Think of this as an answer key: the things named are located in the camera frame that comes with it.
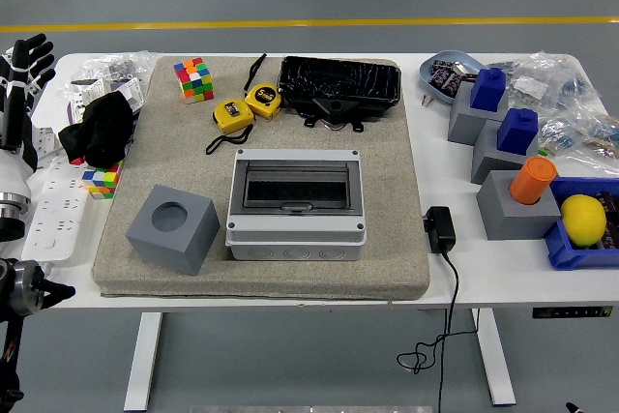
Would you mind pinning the yellow tape measure 5m label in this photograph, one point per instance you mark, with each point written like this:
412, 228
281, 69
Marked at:
263, 101

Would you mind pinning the clear bag of white parts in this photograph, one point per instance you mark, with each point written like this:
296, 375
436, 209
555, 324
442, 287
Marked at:
529, 86

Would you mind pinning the small metal screws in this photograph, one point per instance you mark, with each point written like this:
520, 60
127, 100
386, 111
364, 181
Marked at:
426, 100

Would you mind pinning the clear bag of white boxes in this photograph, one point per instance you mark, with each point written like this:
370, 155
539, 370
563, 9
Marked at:
89, 94

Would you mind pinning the grey-brown mat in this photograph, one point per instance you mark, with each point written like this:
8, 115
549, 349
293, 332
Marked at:
387, 166

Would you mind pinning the clear bag of blue parts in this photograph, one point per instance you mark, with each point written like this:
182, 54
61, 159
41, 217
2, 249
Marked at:
573, 86
563, 132

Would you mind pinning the small green connector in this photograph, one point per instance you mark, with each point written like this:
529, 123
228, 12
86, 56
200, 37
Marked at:
545, 151

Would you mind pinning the grey block with round hole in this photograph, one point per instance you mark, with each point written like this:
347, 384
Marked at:
184, 239

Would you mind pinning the colourful puzzle cube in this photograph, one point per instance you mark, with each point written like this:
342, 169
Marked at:
102, 181
194, 81

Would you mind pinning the clear bag of brown parts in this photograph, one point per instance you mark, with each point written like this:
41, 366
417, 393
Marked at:
602, 137

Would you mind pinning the grey holder block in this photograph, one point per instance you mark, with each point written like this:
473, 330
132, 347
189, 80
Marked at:
464, 123
512, 222
488, 156

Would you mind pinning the blue-grey bowl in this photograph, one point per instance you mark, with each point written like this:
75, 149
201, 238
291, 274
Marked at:
464, 57

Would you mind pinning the black power adapter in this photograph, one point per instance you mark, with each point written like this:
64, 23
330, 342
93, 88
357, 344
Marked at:
441, 229

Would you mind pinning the blue square battery block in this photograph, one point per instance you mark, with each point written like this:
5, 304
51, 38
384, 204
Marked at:
488, 91
517, 132

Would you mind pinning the black cloth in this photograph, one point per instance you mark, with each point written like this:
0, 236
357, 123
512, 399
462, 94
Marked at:
101, 132

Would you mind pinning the dark printed packet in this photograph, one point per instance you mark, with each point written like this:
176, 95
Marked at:
447, 80
457, 67

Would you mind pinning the yellow tape measure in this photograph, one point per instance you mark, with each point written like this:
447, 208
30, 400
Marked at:
233, 115

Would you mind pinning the orange cylinder battery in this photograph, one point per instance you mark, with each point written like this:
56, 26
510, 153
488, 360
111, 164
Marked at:
532, 181

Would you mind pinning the white power strip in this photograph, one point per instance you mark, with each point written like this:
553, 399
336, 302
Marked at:
58, 210

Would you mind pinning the black table control panel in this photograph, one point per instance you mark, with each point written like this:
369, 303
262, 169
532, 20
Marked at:
570, 312

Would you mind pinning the yellow lemon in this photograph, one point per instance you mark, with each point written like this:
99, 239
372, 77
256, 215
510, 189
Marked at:
584, 219

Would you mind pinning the white table leg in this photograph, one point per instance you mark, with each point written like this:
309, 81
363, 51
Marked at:
142, 364
495, 364

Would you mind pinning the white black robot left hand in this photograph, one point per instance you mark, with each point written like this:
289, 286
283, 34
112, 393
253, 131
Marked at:
19, 108

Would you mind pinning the dark parts in bin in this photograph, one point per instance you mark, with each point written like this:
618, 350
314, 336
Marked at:
611, 224

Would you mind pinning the black plastic tray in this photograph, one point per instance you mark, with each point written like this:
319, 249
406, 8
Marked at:
338, 79

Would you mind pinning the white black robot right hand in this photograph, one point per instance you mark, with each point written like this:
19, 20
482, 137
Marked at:
576, 408

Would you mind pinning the blue plastic bin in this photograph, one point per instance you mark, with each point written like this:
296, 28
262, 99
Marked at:
570, 258

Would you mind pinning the clear bag of dark screws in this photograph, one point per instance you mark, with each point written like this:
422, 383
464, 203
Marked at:
118, 67

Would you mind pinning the grey electrical box with lid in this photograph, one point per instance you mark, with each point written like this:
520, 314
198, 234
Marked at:
295, 234

